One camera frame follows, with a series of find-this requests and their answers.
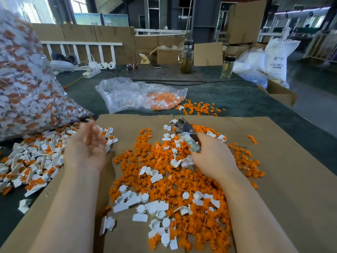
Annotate small clear plastic bag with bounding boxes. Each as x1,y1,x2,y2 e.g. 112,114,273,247
95,77,188,114

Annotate pile of orange and white parts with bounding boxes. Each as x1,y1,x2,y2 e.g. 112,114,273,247
99,118,266,252

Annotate silver red-handled pliers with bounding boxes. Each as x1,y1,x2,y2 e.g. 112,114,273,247
174,117,202,153

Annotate large clear bag of seals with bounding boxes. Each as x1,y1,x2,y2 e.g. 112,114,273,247
0,9,93,140

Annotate dark steel pillar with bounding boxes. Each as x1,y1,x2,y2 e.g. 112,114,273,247
192,0,222,43

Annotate scatter of orange offcuts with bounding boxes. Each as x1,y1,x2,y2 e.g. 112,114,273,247
177,99,226,116

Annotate person's left forearm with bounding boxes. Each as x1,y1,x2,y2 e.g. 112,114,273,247
29,165,103,253

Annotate glass tea jar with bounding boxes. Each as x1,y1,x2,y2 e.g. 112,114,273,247
178,39,195,74

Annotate person's left hand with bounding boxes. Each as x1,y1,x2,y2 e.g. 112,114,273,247
63,120,108,172

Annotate open cardboard box with paper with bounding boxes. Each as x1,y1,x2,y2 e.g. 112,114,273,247
149,44,183,65

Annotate white metal rack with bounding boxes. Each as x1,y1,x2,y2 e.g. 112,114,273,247
303,30,337,62

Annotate white oval plastic device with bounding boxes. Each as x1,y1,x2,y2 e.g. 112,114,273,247
49,60,77,73

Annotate brown cardboard sheet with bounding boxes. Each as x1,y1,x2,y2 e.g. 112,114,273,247
172,115,337,253
0,113,176,253

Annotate white railing frame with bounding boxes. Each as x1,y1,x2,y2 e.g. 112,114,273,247
41,41,123,65

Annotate tall brown cardboard box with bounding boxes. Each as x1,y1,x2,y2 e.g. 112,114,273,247
227,0,267,45

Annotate clear blue plastic bag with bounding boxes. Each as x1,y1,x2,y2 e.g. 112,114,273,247
233,47,268,89

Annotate person's right hand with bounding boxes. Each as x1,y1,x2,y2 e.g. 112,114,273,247
190,132,239,180

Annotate white power strip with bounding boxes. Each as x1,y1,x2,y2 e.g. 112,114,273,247
74,60,117,79

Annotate pile of assembled white-orange parts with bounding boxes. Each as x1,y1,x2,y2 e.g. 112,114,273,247
0,119,120,214

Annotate glass bottle with black lid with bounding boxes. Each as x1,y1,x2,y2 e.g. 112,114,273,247
220,54,237,78

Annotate white woven sack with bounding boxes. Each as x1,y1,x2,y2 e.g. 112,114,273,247
264,27,301,89

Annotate flat brown cardboard panel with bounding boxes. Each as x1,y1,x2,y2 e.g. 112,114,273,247
194,42,224,66

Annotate row of upright cardboard sheets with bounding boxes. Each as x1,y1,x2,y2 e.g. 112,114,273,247
32,24,187,65

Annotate open brown cardboard box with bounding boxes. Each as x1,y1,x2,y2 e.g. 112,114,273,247
257,79,298,108

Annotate person's right forearm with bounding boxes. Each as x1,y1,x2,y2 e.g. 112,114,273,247
218,171,298,253

